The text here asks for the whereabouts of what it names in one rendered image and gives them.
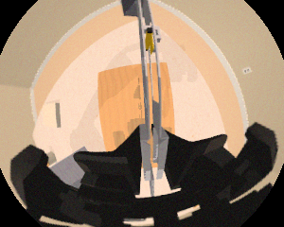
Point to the orange wooden board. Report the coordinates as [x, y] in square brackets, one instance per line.
[120, 98]

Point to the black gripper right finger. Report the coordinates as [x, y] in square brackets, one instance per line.
[181, 153]

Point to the cream flat square block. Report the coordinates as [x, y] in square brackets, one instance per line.
[52, 115]

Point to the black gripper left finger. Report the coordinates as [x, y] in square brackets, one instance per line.
[125, 160]

